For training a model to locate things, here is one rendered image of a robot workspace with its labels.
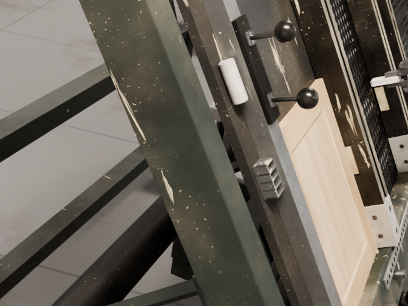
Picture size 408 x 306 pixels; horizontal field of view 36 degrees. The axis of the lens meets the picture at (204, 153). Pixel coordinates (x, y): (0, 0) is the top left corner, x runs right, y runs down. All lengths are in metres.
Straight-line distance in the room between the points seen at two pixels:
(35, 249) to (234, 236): 1.74
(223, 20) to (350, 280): 0.70
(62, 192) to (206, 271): 2.29
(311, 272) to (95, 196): 1.80
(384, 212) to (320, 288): 0.43
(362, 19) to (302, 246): 0.91
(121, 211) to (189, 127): 2.27
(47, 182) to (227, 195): 2.45
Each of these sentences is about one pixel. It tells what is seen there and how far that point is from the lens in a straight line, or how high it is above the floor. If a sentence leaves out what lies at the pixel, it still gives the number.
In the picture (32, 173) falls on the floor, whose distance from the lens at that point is 3.44.
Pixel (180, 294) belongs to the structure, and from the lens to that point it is 1.25.
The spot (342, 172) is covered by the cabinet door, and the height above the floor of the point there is 1.11.
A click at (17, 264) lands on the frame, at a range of 2.59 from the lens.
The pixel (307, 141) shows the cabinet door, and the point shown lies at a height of 1.24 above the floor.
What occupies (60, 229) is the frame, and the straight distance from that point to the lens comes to 2.75.
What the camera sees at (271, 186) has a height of 1.26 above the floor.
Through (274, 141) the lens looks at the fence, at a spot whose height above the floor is 1.33.
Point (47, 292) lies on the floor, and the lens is 2.73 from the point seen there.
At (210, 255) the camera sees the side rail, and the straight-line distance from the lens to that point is 1.02.
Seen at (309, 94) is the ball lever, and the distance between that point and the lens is 1.07.
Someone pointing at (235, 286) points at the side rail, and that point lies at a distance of 1.04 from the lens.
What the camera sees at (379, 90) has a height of 1.14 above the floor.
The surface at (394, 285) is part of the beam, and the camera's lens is 1.73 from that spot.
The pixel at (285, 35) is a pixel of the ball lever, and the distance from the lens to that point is 1.05.
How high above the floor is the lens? 1.87
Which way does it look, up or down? 30 degrees down
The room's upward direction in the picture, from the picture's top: 9 degrees clockwise
